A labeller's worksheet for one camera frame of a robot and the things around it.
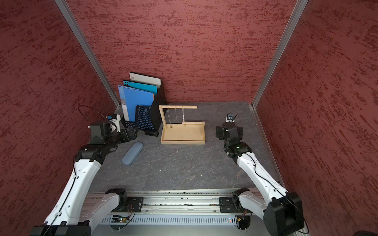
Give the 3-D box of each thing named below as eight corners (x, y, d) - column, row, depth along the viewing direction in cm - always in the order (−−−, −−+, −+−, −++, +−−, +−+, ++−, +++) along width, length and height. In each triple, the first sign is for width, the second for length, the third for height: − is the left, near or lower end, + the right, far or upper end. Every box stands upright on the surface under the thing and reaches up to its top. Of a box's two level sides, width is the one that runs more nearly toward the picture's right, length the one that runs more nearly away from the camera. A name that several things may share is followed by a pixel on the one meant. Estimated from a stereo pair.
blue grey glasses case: (122, 163, 90) (119, 161, 88) (138, 143, 100) (137, 140, 97) (129, 167, 89) (127, 165, 86) (145, 146, 98) (143, 143, 96)
